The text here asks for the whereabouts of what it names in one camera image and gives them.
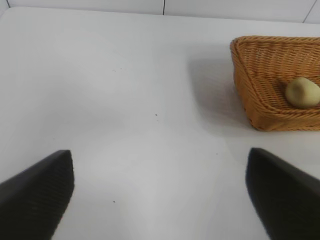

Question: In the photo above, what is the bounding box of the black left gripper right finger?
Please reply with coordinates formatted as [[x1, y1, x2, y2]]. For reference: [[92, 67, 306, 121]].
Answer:
[[245, 147, 320, 240]]

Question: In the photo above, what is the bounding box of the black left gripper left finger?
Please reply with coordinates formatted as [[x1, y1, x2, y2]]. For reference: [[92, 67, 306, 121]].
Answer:
[[0, 149, 76, 240]]

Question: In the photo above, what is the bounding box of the pale green egg yolk pastry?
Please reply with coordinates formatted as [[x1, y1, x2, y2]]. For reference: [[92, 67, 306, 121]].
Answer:
[[285, 76, 320, 110]]

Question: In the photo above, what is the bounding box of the tan woven wicker basket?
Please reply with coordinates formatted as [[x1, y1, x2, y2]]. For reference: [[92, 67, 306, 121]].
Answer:
[[229, 36, 320, 132]]

